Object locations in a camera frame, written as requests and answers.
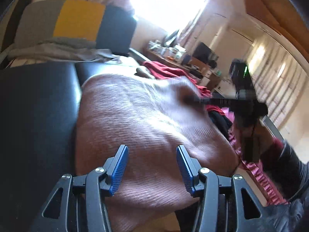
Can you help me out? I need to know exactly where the grey yellow navy cushion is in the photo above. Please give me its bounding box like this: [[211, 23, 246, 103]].
[[1, 0, 137, 55]]

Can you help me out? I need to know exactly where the red knitted sweater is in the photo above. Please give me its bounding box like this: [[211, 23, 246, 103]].
[[142, 61, 225, 115]]

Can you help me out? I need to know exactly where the cluttered wooden desk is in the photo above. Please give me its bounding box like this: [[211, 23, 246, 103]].
[[144, 42, 222, 91]]

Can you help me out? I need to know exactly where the pink knitted sweater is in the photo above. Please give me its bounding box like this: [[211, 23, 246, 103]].
[[75, 74, 239, 231]]

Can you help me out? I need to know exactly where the black leather sofa seat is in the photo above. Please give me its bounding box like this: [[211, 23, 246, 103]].
[[0, 55, 138, 232]]

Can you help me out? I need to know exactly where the black garment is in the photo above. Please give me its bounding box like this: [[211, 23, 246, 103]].
[[208, 111, 232, 141]]

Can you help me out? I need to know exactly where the grey blanket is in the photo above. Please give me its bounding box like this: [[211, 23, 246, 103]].
[[7, 37, 121, 63]]

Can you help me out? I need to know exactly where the right forearm dark sleeve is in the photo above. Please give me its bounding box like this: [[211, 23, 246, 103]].
[[260, 138, 308, 202]]

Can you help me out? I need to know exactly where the pink ruffled fabric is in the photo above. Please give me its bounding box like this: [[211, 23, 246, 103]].
[[222, 107, 289, 206]]

